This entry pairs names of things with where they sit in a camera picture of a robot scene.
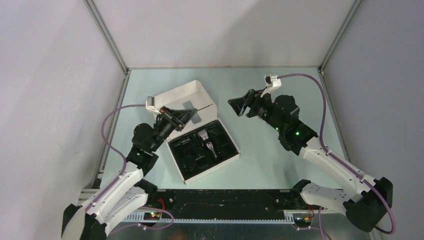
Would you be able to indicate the black plastic tray insert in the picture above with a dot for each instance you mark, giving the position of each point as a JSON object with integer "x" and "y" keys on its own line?
{"x": 194, "y": 160}

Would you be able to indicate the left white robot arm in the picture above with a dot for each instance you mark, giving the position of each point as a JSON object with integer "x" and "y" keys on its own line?
{"x": 96, "y": 217}

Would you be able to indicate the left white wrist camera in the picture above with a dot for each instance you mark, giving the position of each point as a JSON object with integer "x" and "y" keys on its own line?
{"x": 153, "y": 105}

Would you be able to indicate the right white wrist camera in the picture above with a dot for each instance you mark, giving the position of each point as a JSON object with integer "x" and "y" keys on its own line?
{"x": 272, "y": 83}

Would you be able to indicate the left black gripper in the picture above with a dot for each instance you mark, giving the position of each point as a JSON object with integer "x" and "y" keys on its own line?
{"x": 178, "y": 119}

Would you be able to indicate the aluminium frame rail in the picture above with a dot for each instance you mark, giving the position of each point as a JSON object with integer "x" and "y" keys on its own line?
{"x": 106, "y": 34}

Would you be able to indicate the white cardboard kit box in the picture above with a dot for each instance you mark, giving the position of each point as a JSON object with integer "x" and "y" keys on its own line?
{"x": 191, "y": 95}

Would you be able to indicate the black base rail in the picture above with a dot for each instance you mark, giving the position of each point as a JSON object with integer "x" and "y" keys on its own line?
{"x": 227, "y": 204}

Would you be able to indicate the silver black hair clipper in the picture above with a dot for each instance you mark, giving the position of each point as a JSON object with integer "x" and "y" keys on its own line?
{"x": 203, "y": 134}

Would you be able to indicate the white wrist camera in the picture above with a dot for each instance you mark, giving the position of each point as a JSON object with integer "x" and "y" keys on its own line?
{"x": 153, "y": 105}
{"x": 272, "y": 83}

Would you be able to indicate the right control board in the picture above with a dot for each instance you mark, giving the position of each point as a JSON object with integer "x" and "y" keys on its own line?
{"x": 303, "y": 222}

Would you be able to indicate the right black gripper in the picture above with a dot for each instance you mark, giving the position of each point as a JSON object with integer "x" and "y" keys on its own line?
{"x": 239, "y": 105}

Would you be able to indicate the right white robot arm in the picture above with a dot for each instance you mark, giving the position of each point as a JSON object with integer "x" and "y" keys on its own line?
{"x": 363, "y": 199}

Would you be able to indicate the control board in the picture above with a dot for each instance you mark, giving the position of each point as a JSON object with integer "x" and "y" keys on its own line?
{"x": 152, "y": 216}
{"x": 303, "y": 222}

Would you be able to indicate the left control board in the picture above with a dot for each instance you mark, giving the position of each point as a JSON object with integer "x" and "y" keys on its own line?
{"x": 152, "y": 216}

